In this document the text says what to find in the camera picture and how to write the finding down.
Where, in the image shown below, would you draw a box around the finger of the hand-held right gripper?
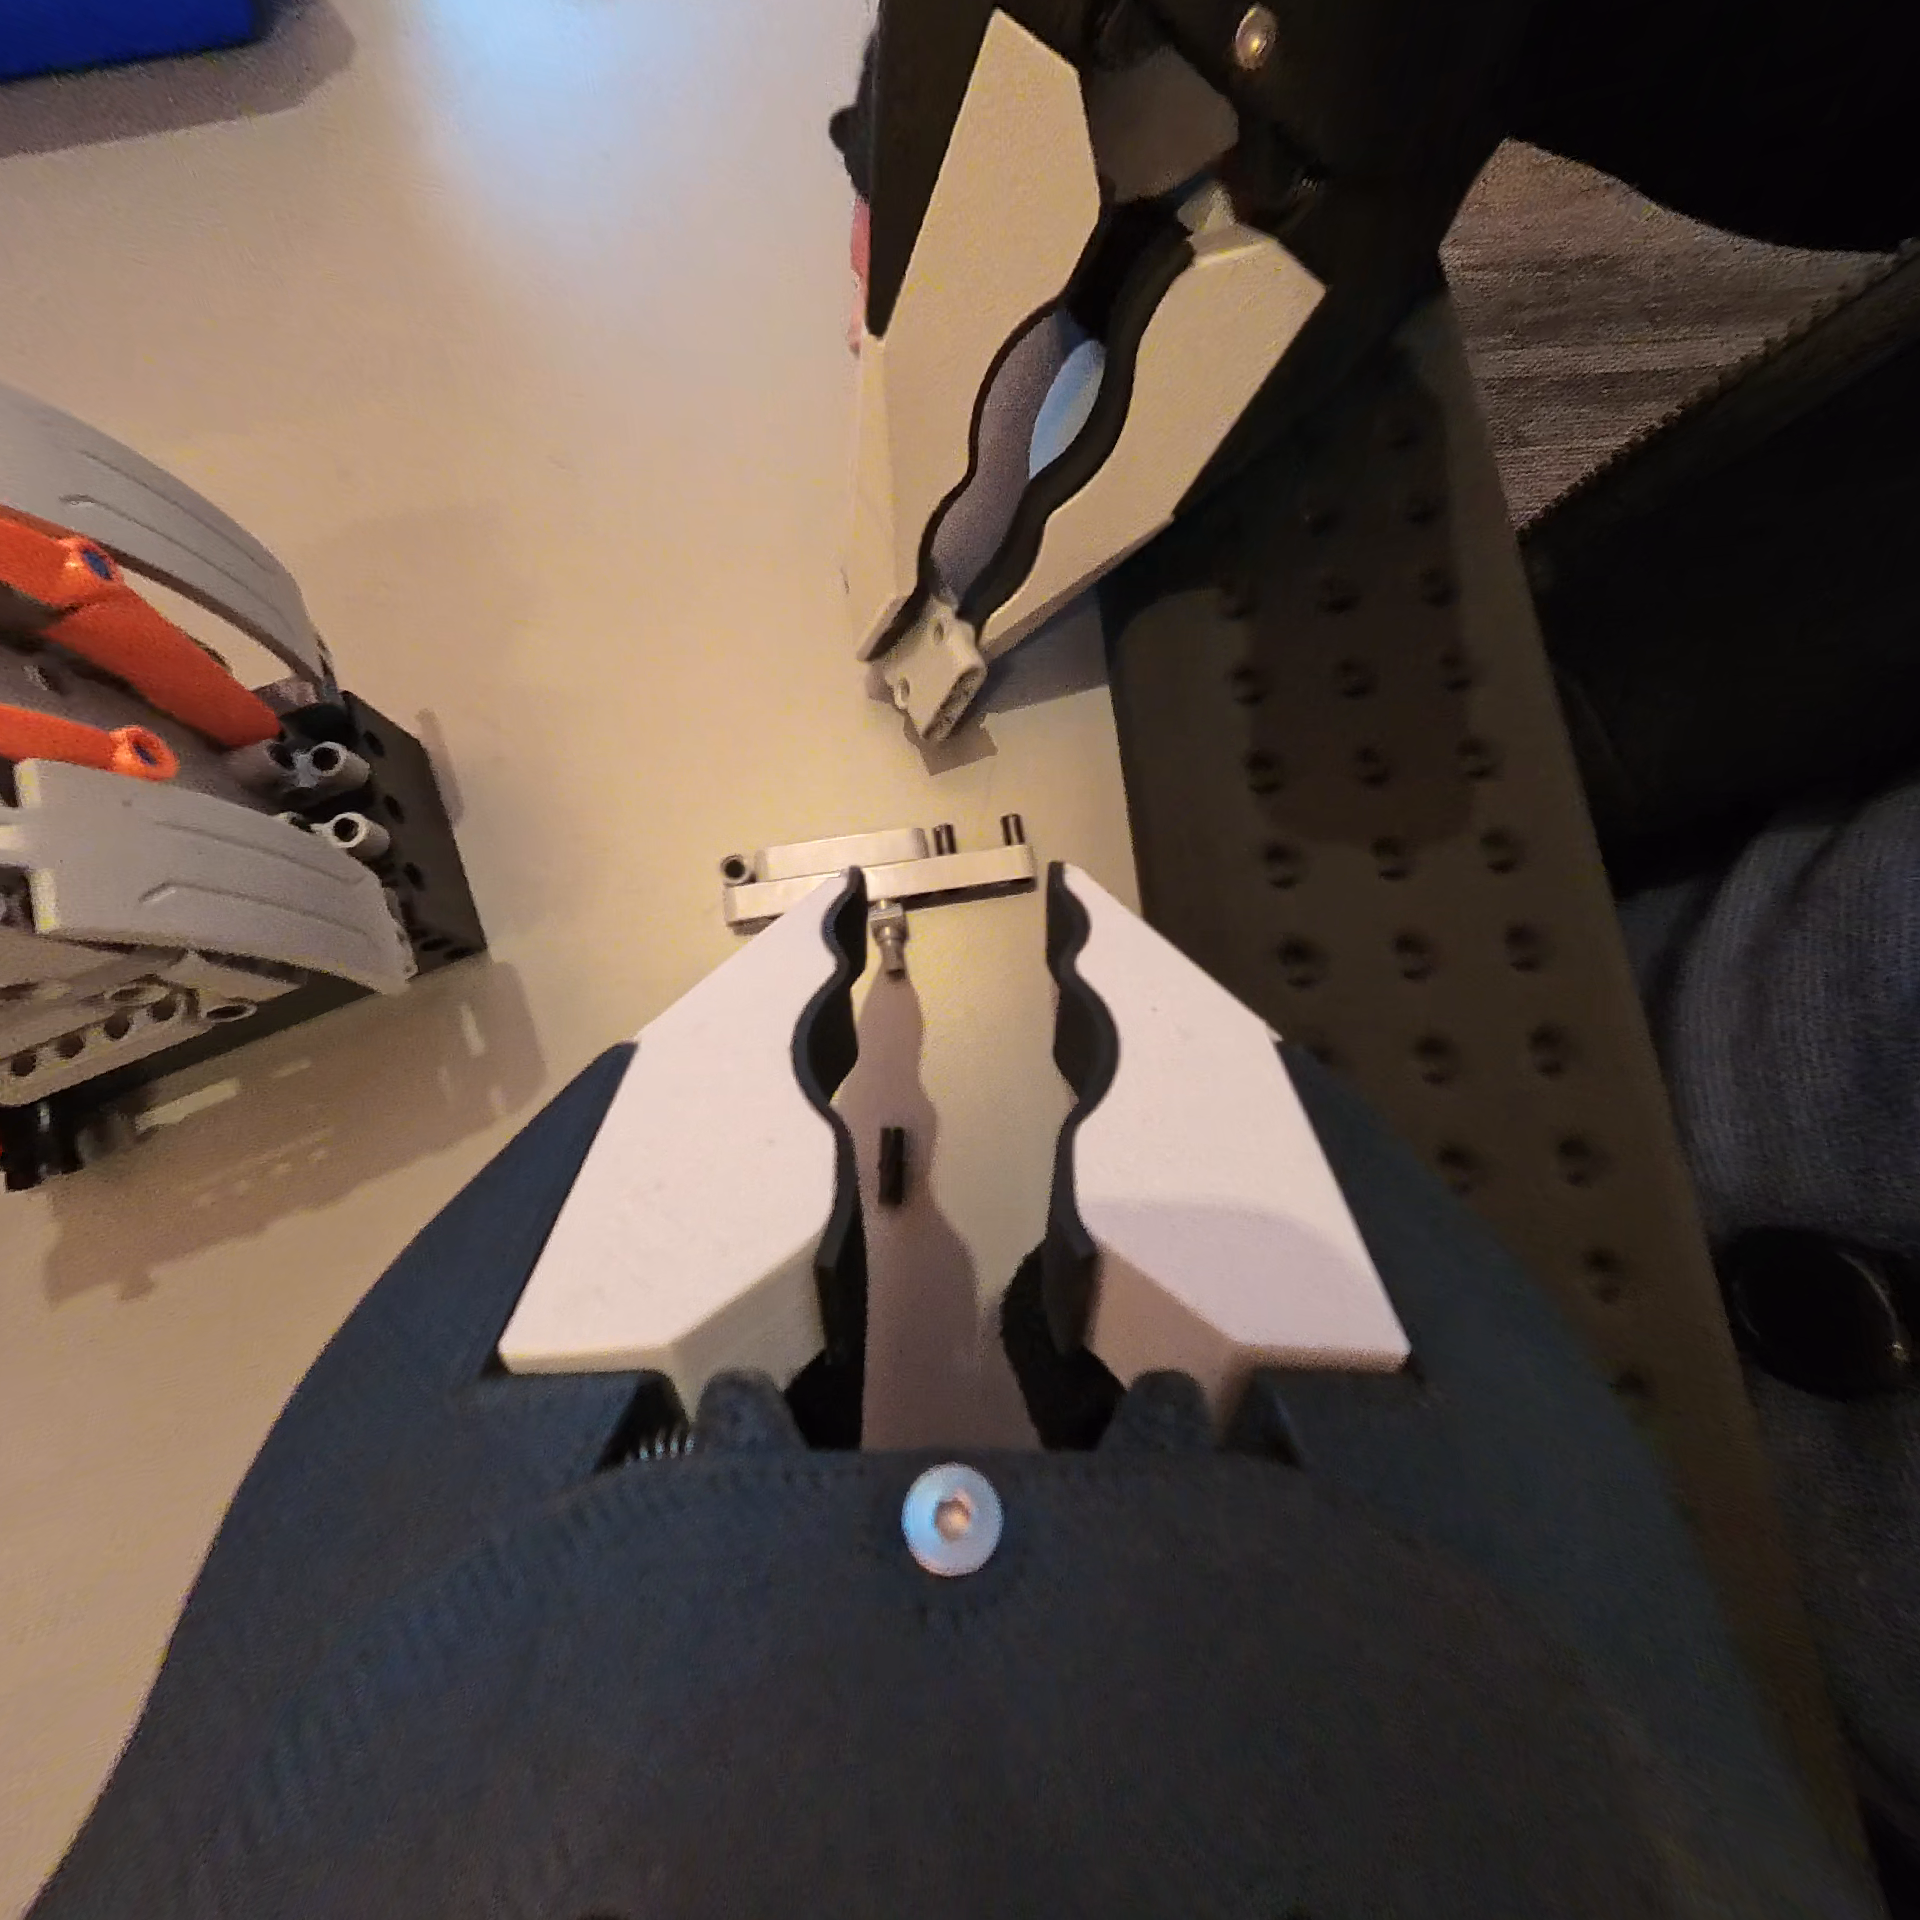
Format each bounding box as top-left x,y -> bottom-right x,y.
965,222 -> 1332,657
853,11 -> 1106,666

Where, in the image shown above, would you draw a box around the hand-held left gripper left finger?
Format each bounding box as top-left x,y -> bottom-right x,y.
499,866 -> 872,1395

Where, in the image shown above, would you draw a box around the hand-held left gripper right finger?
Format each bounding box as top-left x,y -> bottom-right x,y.
1043,862 -> 1414,1395

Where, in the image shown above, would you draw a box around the light grey toy beam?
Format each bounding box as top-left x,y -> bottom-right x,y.
719,826 -> 1039,934

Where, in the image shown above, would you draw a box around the grey toy panel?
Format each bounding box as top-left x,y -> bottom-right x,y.
882,591 -> 989,747

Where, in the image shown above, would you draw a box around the black perforated panel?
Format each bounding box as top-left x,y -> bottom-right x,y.
1101,292 -> 1800,1501

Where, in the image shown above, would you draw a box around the person's black jacket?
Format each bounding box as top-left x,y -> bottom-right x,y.
1523,257 -> 1920,902

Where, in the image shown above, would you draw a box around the person's blue jeans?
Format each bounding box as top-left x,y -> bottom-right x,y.
1612,779 -> 1920,1862

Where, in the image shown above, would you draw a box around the grey orange toy brick vehicle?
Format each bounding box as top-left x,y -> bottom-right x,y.
0,382 -> 488,1193

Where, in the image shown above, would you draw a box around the blue plastic bin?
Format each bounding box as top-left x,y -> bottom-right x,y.
0,0 -> 319,84

